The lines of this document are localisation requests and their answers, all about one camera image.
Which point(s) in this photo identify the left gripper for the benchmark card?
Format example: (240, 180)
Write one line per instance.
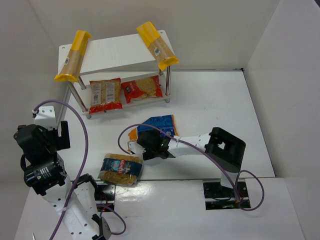
(64, 135)

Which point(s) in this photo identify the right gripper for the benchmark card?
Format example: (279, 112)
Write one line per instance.
(144, 144)

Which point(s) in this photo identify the blue orange pasta bag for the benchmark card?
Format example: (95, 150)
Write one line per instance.
(164, 124)

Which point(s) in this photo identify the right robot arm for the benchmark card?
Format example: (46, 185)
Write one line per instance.
(224, 148)

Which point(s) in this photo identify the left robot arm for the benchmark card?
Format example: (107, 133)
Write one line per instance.
(44, 171)

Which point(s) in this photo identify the Agnesi penne pasta bag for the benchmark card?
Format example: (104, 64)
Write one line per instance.
(120, 170)

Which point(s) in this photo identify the red pasta bag right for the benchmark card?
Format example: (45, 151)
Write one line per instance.
(141, 89)

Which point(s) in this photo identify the red pasta bag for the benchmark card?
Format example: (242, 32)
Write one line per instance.
(105, 95)
(141, 89)

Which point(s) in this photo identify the red pasta bag left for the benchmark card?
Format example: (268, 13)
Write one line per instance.
(105, 95)

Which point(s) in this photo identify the white two-tier shelf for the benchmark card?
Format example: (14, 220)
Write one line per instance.
(125, 57)

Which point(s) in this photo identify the yellow spaghetti box left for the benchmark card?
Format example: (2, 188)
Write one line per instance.
(71, 66)

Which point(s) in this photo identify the yellow spaghetti box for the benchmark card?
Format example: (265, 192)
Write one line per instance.
(156, 45)
(71, 66)

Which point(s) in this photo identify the yellow spaghetti box right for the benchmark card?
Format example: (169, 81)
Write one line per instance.
(156, 45)

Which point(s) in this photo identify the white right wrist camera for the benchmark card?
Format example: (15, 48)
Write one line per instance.
(135, 148)

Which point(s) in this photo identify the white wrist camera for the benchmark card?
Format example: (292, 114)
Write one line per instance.
(135, 148)
(45, 117)

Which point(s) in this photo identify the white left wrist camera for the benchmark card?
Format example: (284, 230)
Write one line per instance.
(45, 117)

